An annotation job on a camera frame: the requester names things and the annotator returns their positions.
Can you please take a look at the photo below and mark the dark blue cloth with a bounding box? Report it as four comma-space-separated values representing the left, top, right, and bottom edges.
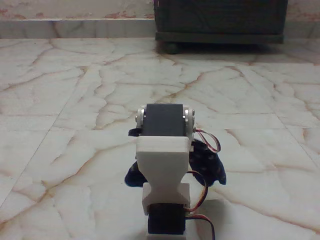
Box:
123, 137, 228, 189

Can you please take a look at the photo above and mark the dark wooden cabinet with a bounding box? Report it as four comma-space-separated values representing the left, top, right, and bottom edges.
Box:
152, 0, 288, 45

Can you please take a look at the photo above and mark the red white black looped cable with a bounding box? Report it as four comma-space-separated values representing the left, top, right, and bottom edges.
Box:
193, 126, 222, 154

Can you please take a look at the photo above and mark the brown red servo cable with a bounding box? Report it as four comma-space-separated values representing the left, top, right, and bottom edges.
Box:
185, 170, 209, 213

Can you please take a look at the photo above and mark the black servo cable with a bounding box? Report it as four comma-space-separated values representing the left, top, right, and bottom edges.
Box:
185, 214, 217, 240

